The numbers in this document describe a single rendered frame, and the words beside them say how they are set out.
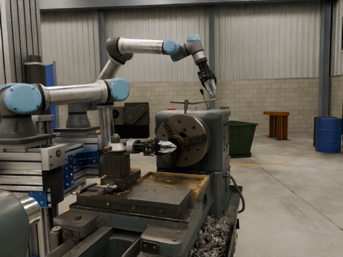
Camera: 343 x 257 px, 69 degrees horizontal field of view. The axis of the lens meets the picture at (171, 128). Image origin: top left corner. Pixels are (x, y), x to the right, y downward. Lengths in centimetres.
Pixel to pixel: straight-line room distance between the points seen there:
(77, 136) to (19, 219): 119
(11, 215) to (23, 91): 70
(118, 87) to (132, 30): 1092
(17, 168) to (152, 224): 66
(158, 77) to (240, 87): 370
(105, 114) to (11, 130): 45
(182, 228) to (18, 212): 50
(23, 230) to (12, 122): 81
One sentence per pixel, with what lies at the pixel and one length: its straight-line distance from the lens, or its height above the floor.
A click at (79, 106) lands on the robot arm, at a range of 166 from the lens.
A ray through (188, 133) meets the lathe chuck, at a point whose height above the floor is 112.
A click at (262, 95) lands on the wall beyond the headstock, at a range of 1194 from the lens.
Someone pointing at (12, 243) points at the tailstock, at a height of 107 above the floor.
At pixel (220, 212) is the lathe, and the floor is 60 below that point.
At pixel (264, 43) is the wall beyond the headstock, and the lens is 1232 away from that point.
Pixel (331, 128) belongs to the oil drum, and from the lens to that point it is 756.
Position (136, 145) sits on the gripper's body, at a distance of 126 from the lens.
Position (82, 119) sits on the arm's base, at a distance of 166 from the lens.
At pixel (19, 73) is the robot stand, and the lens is 155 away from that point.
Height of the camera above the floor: 128
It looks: 5 degrees down
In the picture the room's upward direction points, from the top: 1 degrees counter-clockwise
